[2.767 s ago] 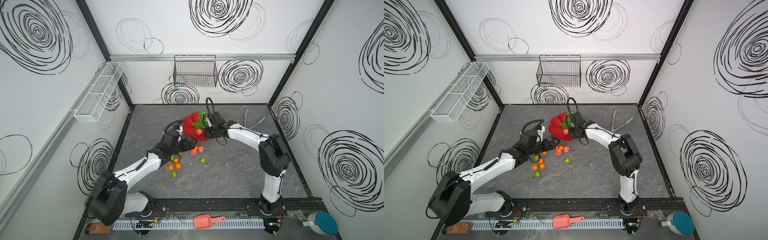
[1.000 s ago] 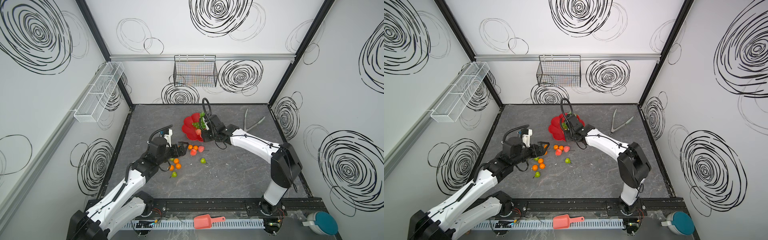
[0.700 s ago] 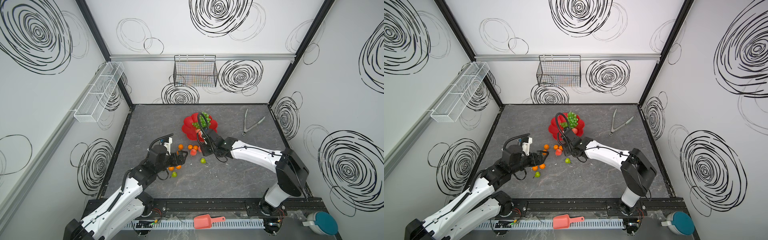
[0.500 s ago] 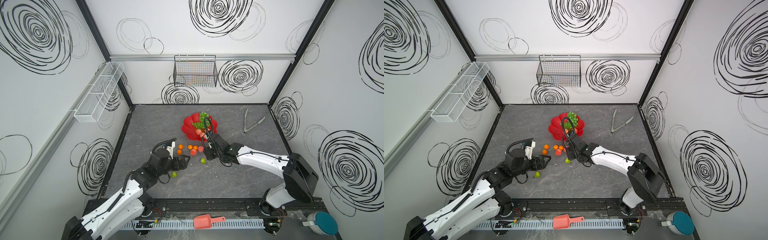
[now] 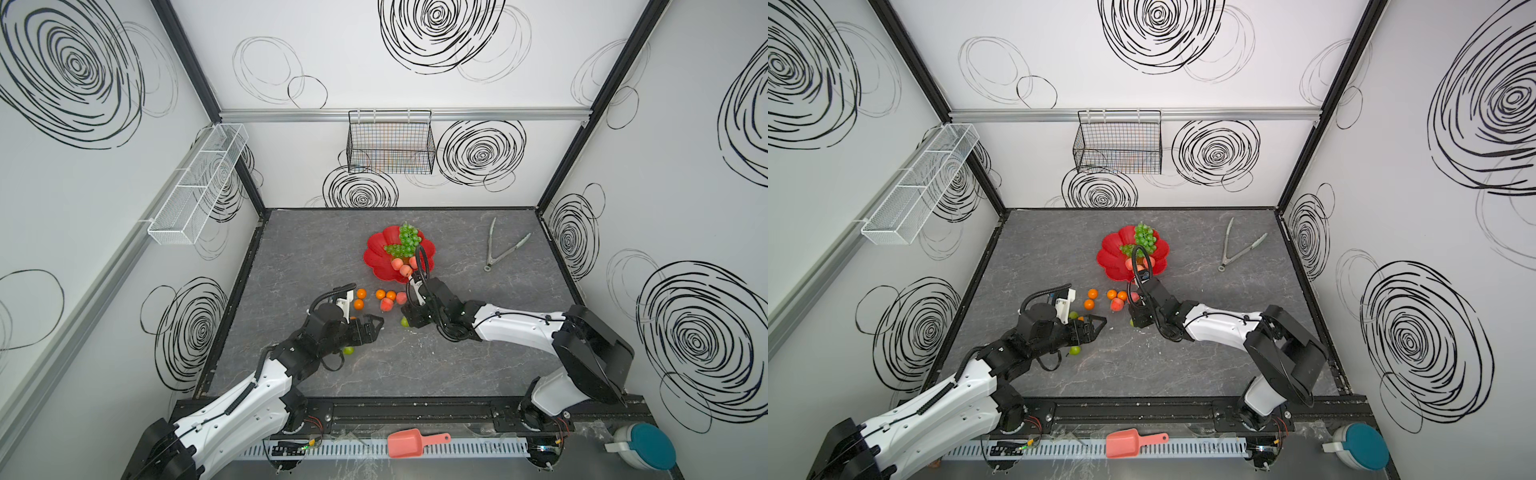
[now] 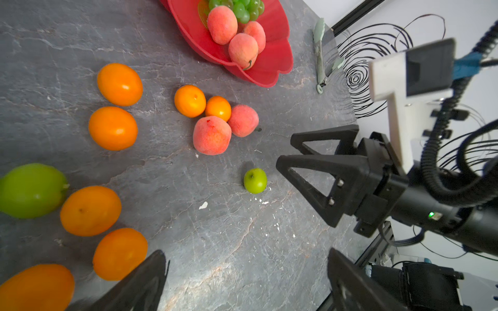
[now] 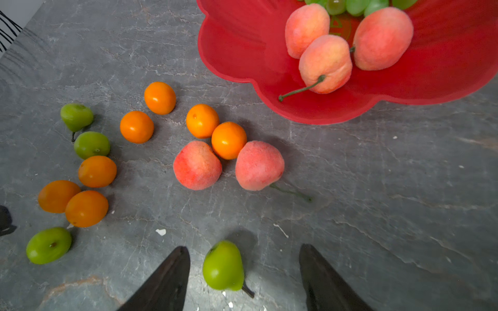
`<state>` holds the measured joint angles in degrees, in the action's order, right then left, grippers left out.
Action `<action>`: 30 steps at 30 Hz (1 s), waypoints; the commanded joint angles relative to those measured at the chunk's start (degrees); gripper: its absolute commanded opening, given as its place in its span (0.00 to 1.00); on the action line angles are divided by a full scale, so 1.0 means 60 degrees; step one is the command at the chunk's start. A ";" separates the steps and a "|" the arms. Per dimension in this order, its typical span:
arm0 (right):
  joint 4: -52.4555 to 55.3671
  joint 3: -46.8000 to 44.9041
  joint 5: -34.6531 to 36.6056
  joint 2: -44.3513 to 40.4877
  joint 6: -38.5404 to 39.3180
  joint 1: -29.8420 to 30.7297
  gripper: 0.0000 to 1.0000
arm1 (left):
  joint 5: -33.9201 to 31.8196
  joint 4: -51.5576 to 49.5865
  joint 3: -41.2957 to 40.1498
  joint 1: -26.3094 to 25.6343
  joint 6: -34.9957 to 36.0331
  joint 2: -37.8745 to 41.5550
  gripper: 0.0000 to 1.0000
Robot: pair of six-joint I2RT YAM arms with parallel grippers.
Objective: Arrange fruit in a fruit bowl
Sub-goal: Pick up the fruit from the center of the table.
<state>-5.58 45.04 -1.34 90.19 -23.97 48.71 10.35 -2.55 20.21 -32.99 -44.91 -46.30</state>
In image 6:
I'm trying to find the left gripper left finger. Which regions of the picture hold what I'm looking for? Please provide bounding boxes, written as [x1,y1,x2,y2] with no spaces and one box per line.
[87,250,169,311]

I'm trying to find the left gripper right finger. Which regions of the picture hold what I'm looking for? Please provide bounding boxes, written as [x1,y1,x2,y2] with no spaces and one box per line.
[328,248,408,311]

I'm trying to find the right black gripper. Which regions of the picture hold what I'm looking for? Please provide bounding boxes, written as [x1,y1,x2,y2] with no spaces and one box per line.
[276,124,409,237]

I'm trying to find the red flower-shaped bowl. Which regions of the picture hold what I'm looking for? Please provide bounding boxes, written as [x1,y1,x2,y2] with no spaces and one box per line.
[162,1,293,88]

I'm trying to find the lone pink peach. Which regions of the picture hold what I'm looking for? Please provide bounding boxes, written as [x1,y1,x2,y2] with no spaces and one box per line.
[243,21,267,54]

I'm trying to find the green grape bunch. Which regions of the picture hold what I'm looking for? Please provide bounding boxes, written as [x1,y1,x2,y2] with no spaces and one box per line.
[208,0,265,24]

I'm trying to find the pink peach bottom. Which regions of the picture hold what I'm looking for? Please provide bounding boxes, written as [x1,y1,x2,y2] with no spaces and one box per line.
[207,5,238,45]

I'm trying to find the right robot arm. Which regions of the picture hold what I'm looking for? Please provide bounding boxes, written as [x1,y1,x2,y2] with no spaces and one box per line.
[276,124,497,255]

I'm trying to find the orange lower right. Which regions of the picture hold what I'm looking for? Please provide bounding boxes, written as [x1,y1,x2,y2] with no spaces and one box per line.
[93,228,148,281]

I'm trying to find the orange centre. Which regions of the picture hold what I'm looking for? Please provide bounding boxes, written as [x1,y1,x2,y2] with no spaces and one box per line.
[60,186,122,237]

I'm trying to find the orange lower left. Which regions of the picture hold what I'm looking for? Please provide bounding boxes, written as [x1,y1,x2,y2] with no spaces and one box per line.
[1,264,75,310]

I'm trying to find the green pear right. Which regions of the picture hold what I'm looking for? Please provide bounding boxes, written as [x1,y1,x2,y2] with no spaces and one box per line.
[243,168,267,194]

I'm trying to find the green pear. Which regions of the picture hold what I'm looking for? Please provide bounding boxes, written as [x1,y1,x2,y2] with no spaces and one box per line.
[1,163,70,219]
[243,168,267,194]

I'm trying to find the pink peach top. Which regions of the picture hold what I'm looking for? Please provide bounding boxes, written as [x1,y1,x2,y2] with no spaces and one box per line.
[228,105,259,137]

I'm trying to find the metal tongs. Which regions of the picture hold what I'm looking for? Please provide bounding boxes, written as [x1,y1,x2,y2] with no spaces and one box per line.
[313,18,344,94]

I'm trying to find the orange top right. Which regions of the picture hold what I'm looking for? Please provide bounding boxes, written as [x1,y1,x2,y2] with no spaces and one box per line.
[205,96,232,122]

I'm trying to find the green pear middle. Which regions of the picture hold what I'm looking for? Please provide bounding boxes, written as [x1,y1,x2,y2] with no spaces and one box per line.
[1,163,70,219]

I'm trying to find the orange middle left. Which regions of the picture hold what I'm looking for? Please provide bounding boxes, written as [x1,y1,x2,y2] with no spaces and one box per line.
[88,106,138,151]

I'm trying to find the orange near peaches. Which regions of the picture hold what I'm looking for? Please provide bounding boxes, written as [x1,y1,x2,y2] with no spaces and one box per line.
[174,85,207,118]

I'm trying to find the orange top left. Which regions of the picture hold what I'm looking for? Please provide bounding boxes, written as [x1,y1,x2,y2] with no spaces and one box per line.
[97,63,143,107]

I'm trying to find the black corrugated cable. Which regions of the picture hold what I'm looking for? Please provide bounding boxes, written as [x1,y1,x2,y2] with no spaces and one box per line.
[419,19,498,207]

